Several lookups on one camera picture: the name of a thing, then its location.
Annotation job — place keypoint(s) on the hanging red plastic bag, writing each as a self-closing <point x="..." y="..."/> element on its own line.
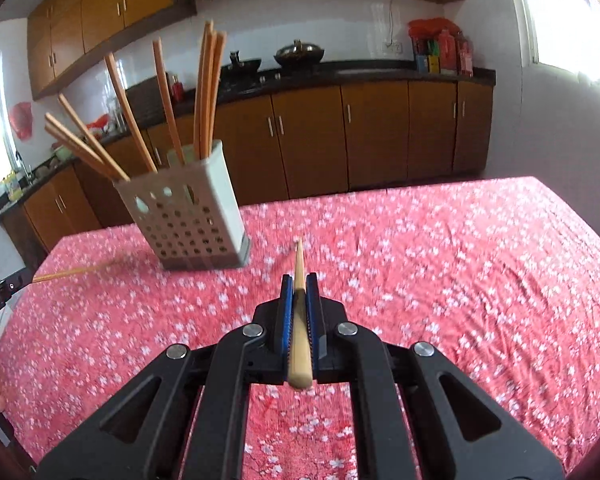
<point x="21" y="120"/>

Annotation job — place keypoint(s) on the grey perforated chopstick holder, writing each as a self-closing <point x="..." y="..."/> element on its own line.
<point x="190" y="230"/>

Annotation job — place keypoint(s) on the red bag with bottles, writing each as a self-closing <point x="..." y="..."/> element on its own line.
<point x="440" y="50"/>

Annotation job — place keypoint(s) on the dark cutting board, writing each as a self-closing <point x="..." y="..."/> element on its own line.
<point x="147" y="97"/>

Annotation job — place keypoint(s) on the black wok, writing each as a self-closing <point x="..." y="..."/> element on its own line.
<point x="245" y="64"/>

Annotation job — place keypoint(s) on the yellow detergent bottle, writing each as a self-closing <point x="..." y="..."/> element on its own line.
<point x="14" y="187"/>

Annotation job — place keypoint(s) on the bamboo chopstick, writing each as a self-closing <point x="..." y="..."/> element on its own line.
<point x="217" y="90"/>
<point x="167" y="100"/>
<point x="202" y="90"/>
<point x="80" y="144"/>
<point x="130" y="115"/>
<point x="92" y="135"/>
<point x="210" y="90"/>
<point x="70" y="272"/>
<point x="67" y="147"/>
<point x="300" y="350"/>

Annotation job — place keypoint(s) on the bright large window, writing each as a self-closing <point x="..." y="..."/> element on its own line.
<point x="575" y="15"/>

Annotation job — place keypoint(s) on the long brown wall cabinets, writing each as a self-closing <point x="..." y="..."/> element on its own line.
<point x="100" y="10"/>

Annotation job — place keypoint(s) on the white wall socket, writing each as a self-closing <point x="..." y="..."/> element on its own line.
<point x="393" y="49"/>

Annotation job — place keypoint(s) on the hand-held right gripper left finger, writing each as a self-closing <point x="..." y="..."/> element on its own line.
<point x="286" y="320"/>

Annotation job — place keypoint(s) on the red bottle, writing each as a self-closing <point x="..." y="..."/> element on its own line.
<point x="178" y="89"/>

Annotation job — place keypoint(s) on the green basin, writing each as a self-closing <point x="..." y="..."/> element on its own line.
<point x="64" y="152"/>

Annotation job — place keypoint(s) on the black gas stove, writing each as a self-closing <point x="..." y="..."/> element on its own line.
<point x="252" y="80"/>

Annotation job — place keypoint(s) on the black kitchen countertop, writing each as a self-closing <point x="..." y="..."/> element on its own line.
<point x="370" y="72"/>

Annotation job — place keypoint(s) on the metal faucet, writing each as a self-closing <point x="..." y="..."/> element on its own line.
<point x="20" y="165"/>

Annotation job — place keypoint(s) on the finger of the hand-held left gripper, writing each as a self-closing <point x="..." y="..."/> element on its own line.
<point x="17" y="284"/>

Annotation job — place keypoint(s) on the wok with lid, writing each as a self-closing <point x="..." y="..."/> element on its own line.
<point x="300" y="54"/>

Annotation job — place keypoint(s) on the brown kitchen base cabinets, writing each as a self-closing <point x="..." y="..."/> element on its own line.
<point x="380" y="130"/>

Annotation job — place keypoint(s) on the red floral tablecloth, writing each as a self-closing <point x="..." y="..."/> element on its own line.
<point x="430" y="285"/>

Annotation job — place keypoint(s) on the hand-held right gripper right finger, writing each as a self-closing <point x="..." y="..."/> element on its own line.
<point x="314" y="320"/>

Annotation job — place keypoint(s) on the red and white dishes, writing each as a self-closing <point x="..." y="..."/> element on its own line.
<point x="101" y="124"/>

